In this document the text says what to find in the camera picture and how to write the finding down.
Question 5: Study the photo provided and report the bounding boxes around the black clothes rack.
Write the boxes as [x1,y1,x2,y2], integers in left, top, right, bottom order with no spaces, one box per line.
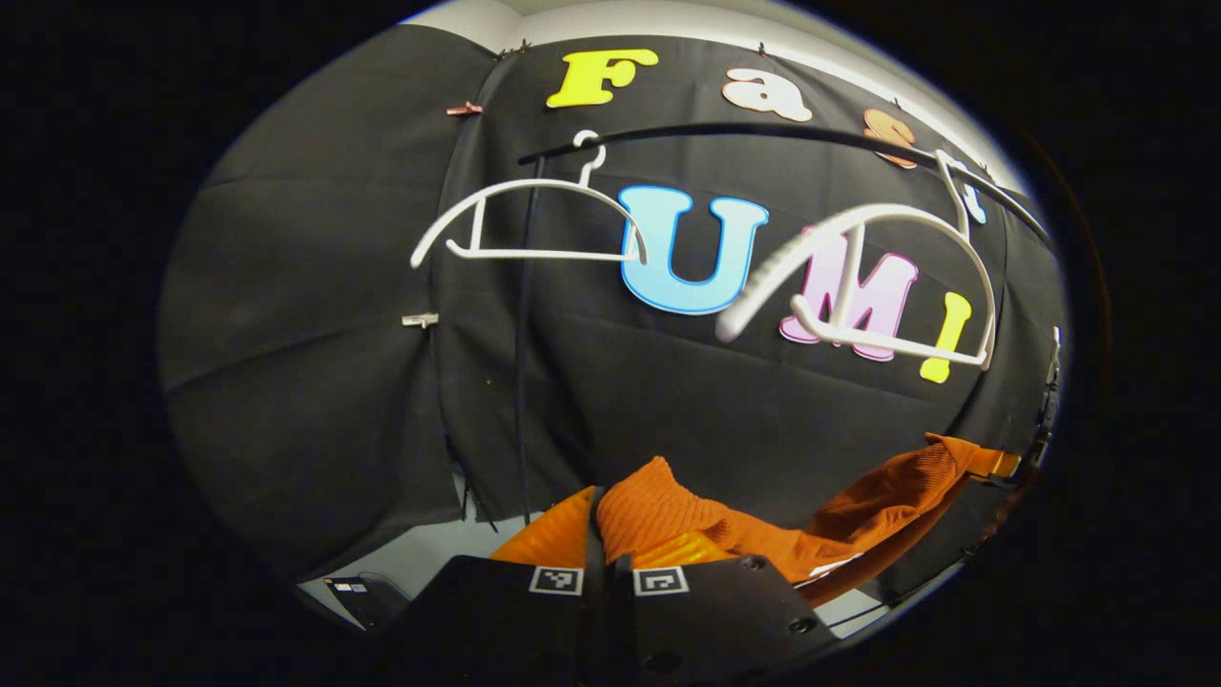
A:
[515,121,1052,528]

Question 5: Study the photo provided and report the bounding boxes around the black floor device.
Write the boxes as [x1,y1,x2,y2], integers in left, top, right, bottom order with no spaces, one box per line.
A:
[322,571,411,633]

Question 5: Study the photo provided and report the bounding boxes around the white plastic clothes hanger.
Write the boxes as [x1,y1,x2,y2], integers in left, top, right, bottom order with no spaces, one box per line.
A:
[410,130,650,269]
[715,150,999,372]

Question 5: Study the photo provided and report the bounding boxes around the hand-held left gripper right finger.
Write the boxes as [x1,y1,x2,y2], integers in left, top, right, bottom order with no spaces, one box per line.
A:
[610,532,842,687]

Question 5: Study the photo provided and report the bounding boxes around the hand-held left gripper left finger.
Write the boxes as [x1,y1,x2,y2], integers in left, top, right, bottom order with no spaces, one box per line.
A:
[377,485,612,687]

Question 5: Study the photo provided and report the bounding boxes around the black backdrop cloth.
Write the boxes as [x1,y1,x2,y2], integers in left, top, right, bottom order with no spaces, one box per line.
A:
[157,24,1065,612]

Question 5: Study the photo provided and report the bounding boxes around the orange jacket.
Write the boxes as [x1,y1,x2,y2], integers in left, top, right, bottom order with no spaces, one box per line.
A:
[593,432,1012,609]

